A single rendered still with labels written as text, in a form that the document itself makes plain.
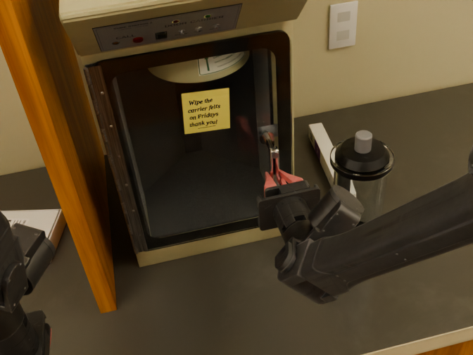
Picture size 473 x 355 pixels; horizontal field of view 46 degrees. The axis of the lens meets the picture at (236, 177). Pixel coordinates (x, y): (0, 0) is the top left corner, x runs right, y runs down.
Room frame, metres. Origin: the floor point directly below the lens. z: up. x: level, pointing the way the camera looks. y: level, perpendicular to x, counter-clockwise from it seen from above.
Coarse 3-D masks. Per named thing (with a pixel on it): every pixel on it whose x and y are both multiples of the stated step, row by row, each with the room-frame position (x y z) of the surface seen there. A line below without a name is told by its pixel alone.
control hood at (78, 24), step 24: (72, 0) 0.67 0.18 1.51; (96, 0) 0.66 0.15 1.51; (120, 0) 0.65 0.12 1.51; (144, 0) 0.65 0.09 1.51; (168, 0) 0.65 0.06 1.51; (192, 0) 0.66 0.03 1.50; (216, 0) 0.67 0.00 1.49; (240, 0) 0.68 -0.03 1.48; (264, 0) 0.70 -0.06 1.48; (288, 0) 0.71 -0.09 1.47; (72, 24) 0.64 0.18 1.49; (96, 24) 0.65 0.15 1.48; (240, 24) 0.74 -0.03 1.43; (264, 24) 0.76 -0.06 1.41; (96, 48) 0.71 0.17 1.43
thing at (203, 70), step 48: (192, 48) 0.76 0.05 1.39; (240, 48) 0.77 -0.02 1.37; (288, 48) 0.78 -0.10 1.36; (144, 96) 0.75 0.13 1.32; (240, 96) 0.77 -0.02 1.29; (288, 96) 0.78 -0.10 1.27; (144, 144) 0.74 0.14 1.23; (192, 144) 0.76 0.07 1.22; (240, 144) 0.77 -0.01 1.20; (288, 144) 0.78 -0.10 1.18; (144, 192) 0.74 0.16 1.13; (192, 192) 0.75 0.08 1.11; (240, 192) 0.77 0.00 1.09; (192, 240) 0.75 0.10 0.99
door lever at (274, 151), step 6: (270, 132) 0.77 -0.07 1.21; (264, 138) 0.77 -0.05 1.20; (270, 138) 0.77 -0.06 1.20; (270, 144) 0.75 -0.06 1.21; (270, 150) 0.73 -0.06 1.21; (276, 150) 0.73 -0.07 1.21; (270, 156) 0.73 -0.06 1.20; (276, 156) 0.72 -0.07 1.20; (270, 162) 0.73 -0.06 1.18; (276, 162) 0.73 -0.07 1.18; (270, 168) 0.73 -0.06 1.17; (276, 168) 0.73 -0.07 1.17; (270, 174) 0.73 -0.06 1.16; (276, 174) 0.73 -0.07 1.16; (276, 180) 0.73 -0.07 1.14
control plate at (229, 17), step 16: (176, 16) 0.68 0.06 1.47; (192, 16) 0.69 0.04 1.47; (224, 16) 0.71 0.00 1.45; (96, 32) 0.67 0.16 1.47; (112, 32) 0.68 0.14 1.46; (128, 32) 0.69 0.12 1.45; (144, 32) 0.70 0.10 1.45; (176, 32) 0.72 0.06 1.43; (192, 32) 0.73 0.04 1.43; (208, 32) 0.74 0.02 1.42; (112, 48) 0.71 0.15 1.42
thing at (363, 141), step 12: (360, 132) 0.75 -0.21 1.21; (348, 144) 0.76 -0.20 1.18; (360, 144) 0.73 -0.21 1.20; (372, 144) 0.75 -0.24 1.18; (336, 156) 0.74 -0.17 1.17; (348, 156) 0.73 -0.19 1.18; (360, 156) 0.72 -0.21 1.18; (372, 156) 0.72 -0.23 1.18; (384, 156) 0.72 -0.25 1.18; (348, 168) 0.71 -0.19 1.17; (360, 168) 0.70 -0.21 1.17; (372, 168) 0.70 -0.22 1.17
